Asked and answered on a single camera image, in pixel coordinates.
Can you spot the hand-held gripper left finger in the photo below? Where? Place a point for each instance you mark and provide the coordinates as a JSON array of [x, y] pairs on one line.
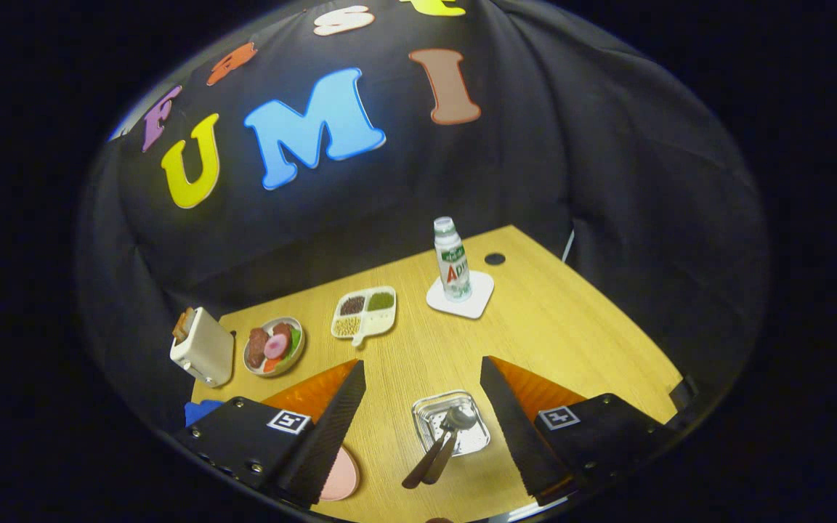
[[328, 443]]

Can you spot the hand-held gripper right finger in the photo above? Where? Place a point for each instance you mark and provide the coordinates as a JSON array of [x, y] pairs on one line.
[[520, 436]]

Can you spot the pink plate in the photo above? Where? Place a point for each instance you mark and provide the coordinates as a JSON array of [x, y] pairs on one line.
[[342, 476]]

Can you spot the plate of meat and vegetables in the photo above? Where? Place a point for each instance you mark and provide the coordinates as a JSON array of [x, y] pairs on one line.
[[273, 347]]

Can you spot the white divided dish with beans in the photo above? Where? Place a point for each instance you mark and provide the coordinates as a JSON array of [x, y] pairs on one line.
[[364, 316]]

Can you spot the blue towel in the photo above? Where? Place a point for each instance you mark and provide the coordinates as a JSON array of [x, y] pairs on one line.
[[199, 411]]

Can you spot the white square coaster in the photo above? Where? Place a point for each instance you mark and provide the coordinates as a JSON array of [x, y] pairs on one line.
[[480, 301]]

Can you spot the cream toaster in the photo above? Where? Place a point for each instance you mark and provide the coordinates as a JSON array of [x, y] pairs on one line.
[[204, 352]]

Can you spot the dark round table grommet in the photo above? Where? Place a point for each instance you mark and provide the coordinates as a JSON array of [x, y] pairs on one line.
[[495, 258]]

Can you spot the white drink bottle green cap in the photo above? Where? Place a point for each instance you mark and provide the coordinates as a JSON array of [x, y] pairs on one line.
[[453, 269]]

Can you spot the bread slices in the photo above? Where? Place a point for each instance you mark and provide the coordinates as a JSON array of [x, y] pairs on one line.
[[183, 325]]

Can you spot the black bracket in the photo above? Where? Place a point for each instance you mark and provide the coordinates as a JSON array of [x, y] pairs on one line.
[[684, 396]]

